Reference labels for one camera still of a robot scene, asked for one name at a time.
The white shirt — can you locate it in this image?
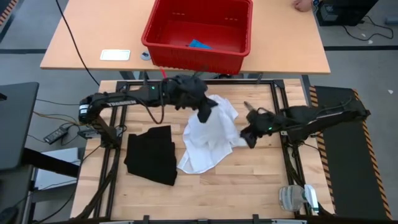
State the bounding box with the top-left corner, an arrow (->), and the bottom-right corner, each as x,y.
176,94 -> 249,174

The light wooden desk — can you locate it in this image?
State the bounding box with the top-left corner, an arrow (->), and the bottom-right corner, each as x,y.
39,0 -> 331,75

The long black cable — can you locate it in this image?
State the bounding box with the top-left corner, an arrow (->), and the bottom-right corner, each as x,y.
55,0 -> 101,86

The white handheld device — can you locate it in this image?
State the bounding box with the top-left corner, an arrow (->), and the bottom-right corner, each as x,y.
303,184 -> 320,215

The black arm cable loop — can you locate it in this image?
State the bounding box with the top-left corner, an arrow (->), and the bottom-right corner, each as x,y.
136,93 -> 166,126

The person's hand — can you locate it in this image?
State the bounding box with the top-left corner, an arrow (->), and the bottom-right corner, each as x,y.
292,0 -> 313,13

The black computer tower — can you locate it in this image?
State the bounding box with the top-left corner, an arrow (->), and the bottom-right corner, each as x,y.
314,0 -> 379,27

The white shelf board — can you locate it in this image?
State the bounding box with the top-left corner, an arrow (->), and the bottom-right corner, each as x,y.
33,147 -> 83,191

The red plastic laundry basket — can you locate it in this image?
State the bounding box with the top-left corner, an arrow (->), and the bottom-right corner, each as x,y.
141,0 -> 254,76

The black aluminium table frame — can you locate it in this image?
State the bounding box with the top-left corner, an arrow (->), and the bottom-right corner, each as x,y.
74,79 -> 335,224

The black power adapter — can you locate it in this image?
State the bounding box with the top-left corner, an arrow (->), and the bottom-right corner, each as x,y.
43,126 -> 69,145

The black pants garment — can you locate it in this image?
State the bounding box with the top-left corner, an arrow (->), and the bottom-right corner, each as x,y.
123,125 -> 178,187

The black stand beam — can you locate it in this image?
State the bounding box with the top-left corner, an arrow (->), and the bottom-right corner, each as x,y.
21,147 -> 80,179

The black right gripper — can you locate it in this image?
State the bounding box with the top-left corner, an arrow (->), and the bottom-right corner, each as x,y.
239,108 -> 283,149

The dark flat panel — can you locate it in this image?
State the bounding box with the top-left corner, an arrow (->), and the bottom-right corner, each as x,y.
0,82 -> 40,171

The black floor cable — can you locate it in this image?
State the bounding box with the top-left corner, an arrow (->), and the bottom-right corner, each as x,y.
341,15 -> 395,42

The black mat hazard-striped edge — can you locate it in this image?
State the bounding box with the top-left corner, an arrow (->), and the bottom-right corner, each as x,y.
0,0 -> 19,26
308,85 -> 394,220

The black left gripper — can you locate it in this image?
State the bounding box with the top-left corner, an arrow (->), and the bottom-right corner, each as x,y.
159,73 -> 219,124

